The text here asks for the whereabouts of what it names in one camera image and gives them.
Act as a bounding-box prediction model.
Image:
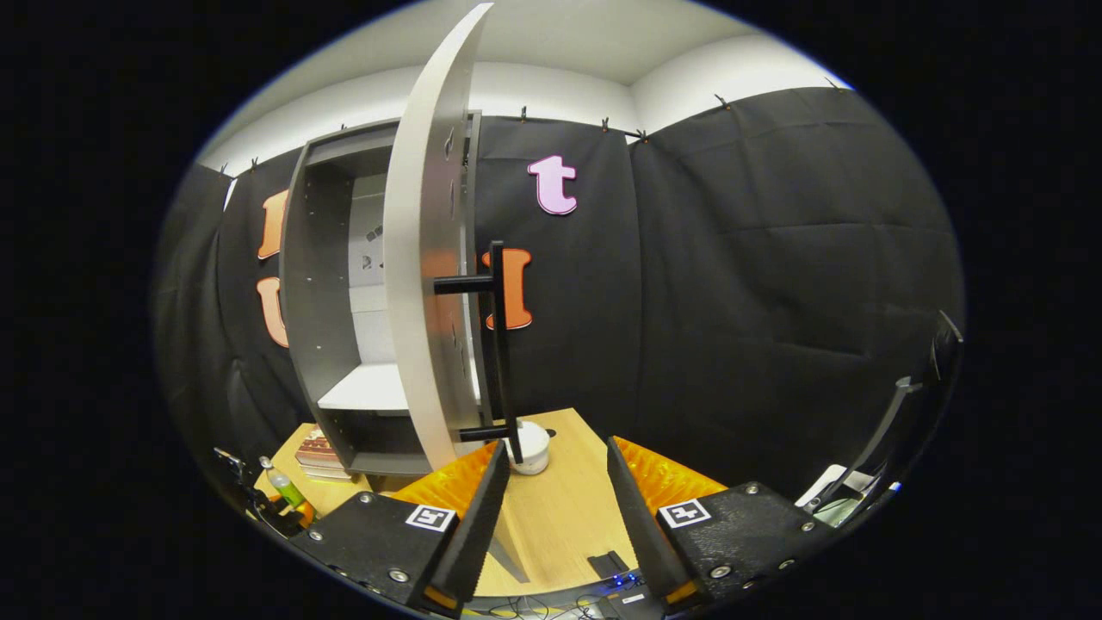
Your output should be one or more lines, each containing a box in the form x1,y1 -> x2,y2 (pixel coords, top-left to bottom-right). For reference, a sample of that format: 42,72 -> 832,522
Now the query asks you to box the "white cabinet shelf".
317,362 -> 410,412

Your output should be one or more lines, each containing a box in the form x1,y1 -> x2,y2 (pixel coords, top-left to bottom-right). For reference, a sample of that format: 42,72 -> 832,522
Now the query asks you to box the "dark grey cabinet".
280,110 -> 483,477

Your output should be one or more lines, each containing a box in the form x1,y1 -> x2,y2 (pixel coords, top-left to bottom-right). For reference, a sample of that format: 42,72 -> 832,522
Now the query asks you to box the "black door handle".
433,241 -> 524,464

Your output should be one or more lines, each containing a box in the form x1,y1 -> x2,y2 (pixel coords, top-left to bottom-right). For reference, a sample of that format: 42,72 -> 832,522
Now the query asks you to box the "black backdrop cloth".
153,86 -> 965,518

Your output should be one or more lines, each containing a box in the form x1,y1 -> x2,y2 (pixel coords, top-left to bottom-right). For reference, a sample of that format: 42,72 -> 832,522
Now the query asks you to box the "green bottle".
258,456 -> 306,511

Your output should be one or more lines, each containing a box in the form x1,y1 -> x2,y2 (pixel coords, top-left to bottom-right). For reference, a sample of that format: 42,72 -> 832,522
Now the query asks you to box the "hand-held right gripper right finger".
607,436 -> 840,608

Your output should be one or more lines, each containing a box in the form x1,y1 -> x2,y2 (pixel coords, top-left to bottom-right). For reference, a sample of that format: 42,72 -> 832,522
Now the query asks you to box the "white paper sheet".
792,463 -> 896,526

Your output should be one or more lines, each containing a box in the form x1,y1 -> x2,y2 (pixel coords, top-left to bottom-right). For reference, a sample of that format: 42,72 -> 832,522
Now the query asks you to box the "brown layered box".
294,428 -> 354,481

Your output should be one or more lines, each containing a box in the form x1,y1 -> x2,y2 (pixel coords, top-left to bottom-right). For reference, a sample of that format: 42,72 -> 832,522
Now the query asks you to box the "row of black cloth clips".
220,76 -> 849,173

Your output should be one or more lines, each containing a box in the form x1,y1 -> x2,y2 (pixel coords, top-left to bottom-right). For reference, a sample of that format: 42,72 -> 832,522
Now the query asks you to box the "beige cabinet door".
383,3 -> 496,473

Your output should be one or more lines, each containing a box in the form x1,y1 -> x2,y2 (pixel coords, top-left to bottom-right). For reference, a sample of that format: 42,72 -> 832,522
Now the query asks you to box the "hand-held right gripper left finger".
288,439 -> 511,617

